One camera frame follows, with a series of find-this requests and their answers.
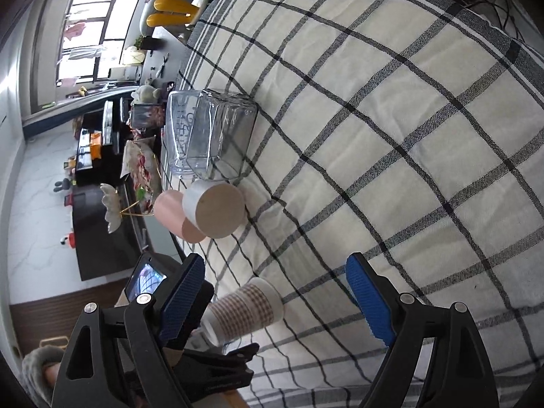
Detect grey fluffy slipper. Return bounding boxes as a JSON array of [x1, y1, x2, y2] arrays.
[[20, 345, 65, 405]]

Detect red patterned snack bag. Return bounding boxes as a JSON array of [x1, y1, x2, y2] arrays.
[[121, 136, 161, 214]]

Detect grey plush toy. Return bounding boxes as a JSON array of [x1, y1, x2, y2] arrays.
[[131, 85, 163, 105]]

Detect white flower ornament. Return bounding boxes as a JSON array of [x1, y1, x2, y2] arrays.
[[99, 183, 125, 234]]

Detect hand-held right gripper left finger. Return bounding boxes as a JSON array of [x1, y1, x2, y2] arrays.
[[53, 253, 207, 408]]

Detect black low cabinet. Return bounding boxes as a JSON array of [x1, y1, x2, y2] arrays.
[[71, 185, 150, 282]]

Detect clear square plastic container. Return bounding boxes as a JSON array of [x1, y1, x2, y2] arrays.
[[186, 88, 259, 179]]

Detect clear plastic measuring cup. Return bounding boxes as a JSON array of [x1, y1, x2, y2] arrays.
[[165, 89, 201, 177]]

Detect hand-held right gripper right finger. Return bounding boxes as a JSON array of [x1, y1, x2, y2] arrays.
[[345, 252, 496, 408]]

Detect black cables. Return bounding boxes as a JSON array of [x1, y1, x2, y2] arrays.
[[478, 0, 530, 41]]

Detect large window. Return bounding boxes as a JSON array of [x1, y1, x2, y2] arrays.
[[54, 0, 144, 90]]

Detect black and white checked blanket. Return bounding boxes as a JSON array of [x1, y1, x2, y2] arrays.
[[159, 0, 544, 408]]

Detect brown checked paper cup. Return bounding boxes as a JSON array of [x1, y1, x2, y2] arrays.
[[203, 278, 282, 346]]

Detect pink cup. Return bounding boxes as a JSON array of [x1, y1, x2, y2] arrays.
[[154, 190, 205, 244]]

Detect white cup with brown base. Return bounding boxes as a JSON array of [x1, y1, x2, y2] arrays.
[[183, 180, 246, 239]]

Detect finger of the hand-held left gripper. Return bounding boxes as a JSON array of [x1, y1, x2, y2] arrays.
[[178, 361, 256, 394], [185, 342, 261, 368]]

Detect black shelf unit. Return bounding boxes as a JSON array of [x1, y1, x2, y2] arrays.
[[73, 100, 130, 187]]

